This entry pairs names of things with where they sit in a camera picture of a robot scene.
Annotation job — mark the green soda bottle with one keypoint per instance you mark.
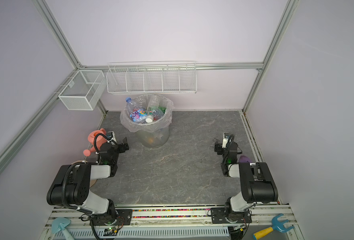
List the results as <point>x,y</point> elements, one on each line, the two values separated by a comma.
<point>162,109</point>

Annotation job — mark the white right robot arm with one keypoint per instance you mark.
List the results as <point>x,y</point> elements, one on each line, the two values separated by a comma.
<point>256,181</point>

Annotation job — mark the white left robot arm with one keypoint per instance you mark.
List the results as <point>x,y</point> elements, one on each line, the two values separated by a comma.
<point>71,186</point>

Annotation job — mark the clear plastic bin liner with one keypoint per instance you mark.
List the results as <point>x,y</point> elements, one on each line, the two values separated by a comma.
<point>143,100</point>

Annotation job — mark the light blue label bottle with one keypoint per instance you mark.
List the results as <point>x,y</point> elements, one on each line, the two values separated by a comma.
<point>136,112</point>

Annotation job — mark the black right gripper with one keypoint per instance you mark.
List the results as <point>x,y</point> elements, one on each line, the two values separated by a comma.
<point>219,148</point>

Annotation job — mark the teal plastic shovel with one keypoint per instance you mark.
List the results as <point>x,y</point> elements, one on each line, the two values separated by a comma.
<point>59,226</point>

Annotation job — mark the blue yellow toy rake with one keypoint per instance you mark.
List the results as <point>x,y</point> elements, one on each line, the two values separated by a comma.
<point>277,225</point>

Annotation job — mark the purple pink toy spade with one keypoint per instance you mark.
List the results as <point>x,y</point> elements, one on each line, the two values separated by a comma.
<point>244,159</point>

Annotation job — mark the white mesh wall basket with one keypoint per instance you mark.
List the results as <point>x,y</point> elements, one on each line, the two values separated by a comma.
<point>84,90</point>

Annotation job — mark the white red label bottle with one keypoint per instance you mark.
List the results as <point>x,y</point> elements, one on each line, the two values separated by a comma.
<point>157,114</point>

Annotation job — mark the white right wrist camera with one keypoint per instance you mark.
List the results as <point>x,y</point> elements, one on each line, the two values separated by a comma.
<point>226,138</point>

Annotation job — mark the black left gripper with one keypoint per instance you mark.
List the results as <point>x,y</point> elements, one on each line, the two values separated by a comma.
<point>121,146</point>

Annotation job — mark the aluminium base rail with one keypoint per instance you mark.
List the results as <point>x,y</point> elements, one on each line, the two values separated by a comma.
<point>156,222</point>

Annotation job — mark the grey mesh waste bin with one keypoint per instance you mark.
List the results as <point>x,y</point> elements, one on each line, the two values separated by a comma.
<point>155,139</point>

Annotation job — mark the white wire wall shelf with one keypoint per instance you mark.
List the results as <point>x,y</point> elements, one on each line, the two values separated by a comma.
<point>152,77</point>

